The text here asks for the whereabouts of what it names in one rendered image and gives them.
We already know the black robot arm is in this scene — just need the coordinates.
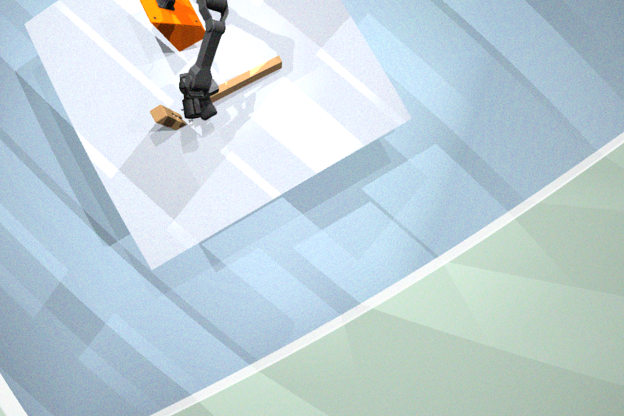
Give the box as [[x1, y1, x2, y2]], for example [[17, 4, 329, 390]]
[[156, 0, 229, 119]]

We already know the wooden post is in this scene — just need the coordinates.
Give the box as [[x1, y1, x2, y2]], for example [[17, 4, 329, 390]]
[[150, 105, 186, 130]]

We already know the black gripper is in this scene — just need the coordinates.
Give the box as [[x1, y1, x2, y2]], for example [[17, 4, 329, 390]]
[[200, 99, 217, 120]]

